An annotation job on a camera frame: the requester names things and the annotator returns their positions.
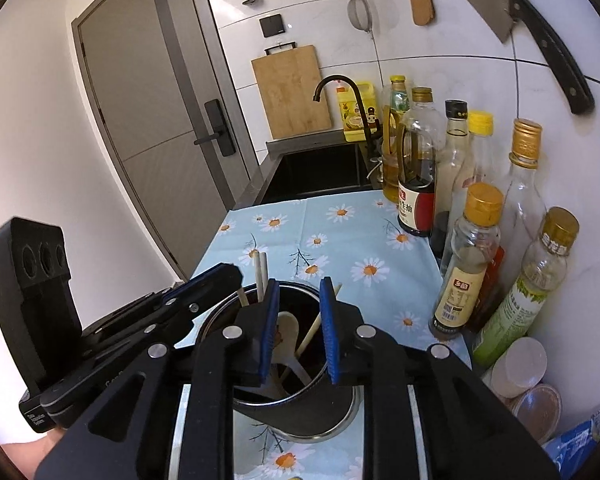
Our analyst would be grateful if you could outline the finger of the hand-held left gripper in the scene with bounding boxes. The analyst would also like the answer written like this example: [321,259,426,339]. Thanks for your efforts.
[82,262,244,343]
[85,302,203,376]

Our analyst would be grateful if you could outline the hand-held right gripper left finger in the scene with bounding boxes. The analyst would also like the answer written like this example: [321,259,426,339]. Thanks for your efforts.
[32,279,281,480]

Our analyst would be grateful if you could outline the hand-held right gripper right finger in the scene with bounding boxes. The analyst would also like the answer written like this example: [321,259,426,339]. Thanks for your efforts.
[319,276,563,480]

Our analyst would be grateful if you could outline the cream ceramic spoon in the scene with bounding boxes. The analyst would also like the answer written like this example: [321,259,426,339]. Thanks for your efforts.
[271,311,315,391]

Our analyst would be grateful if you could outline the white spoons and chopsticks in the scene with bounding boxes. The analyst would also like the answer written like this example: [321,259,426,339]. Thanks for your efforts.
[236,251,343,358]

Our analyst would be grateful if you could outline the black utensil holder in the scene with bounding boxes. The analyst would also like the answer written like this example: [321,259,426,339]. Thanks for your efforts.
[195,280,361,441]

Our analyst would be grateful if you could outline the blue daisy tablecloth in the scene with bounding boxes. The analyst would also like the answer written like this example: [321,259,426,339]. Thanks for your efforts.
[172,197,473,480]

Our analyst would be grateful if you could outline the tan label dark sauce bottle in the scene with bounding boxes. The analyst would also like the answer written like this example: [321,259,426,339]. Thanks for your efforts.
[428,182,505,342]

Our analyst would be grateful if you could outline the red label soy sauce bottle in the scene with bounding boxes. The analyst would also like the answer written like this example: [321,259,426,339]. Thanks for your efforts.
[397,86,437,238]

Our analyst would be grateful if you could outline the black sink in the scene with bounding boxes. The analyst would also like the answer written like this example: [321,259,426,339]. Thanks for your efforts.
[260,141,373,205]

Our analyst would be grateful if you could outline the grey door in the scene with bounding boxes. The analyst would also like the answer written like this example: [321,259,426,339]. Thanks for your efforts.
[70,0,261,281]

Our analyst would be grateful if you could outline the white lid jar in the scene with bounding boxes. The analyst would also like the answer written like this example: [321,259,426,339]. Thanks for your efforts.
[482,336,548,400]

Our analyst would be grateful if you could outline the green label bottle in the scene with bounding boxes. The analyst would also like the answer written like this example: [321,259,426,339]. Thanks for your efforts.
[472,206,581,368]

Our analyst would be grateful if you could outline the wooden cutting board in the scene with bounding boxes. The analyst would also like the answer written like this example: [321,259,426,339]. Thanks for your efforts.
[251,42,333,140]

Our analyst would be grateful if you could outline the yellow cooking oil bottle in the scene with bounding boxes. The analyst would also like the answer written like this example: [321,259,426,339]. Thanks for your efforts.
[381,75,413,204]

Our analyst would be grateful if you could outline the yellow dish soap bottle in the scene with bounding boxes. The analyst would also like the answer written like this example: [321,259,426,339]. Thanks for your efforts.
[336,81,381,143]

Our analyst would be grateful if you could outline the black faucet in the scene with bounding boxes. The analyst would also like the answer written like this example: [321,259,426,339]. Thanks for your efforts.
[314,75,379,161]

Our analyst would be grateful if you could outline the brown spice jar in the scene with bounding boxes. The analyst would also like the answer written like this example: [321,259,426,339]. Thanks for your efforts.
[510,382,563,443]

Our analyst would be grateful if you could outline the tall clear gold cap bottle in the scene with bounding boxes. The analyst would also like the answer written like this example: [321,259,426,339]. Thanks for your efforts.
[495,118,548,281]

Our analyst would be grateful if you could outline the yellow cap bottle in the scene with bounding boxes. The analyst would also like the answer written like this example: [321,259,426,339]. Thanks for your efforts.
[452,110,496,201]

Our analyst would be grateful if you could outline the blue white salt bag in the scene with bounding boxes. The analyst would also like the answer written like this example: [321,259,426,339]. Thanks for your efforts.
[545,405,600,480]

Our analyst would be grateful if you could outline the black door lock handle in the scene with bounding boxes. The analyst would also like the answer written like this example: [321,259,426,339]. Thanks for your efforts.
[194,99,237,157]

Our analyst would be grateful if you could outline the black wall switch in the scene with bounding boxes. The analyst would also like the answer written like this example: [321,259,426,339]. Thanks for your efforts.
[259,14,285,40]

